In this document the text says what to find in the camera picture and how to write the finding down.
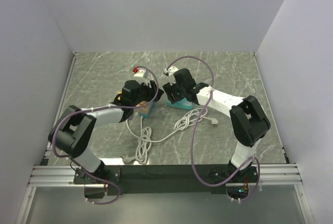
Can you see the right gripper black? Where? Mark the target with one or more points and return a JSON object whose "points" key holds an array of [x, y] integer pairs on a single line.
{"points": [[169, 89]]}

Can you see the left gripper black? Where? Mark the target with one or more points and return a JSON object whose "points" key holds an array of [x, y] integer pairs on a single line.
{"points": [[151, 91]]}

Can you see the pink cube socket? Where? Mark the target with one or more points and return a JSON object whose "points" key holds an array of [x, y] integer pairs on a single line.
{"points": [[143, 107]]}

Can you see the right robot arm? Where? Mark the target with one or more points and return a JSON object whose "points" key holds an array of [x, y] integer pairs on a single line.
{"points": [[249, 121]]}

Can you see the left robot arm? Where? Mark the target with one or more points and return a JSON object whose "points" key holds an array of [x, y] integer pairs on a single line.
{"points": [[73, 130]]}

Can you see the teal triangular power strip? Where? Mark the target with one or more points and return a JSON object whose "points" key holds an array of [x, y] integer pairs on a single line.
{"points": [[183, 104]]}

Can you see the black base beam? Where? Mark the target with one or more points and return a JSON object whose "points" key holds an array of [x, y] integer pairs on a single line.
{"points": [[140, 179]]}

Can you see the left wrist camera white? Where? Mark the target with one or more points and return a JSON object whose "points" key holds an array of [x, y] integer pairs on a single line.
{"points": [[140, 72]]}

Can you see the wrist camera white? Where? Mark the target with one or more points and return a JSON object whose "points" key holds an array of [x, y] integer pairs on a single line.
{"points": [[140, 72], [169, 72]]}

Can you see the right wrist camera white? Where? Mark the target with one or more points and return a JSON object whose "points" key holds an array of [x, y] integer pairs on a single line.
{"points": [[169, 72]]}

